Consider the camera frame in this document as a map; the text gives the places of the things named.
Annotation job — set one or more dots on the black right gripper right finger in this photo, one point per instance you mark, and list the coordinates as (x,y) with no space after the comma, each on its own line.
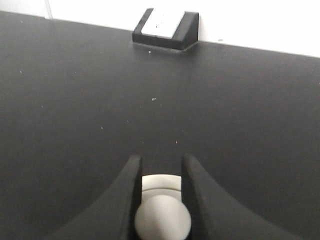
(215,214)

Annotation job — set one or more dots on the glass jar with white lid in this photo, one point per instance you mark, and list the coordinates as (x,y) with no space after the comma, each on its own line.
(162,214)

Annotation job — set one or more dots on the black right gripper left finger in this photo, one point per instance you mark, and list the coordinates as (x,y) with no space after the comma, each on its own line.
(112,215)

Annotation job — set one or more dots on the black socket box white outlet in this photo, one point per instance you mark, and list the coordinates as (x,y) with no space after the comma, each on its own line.
(170,29)

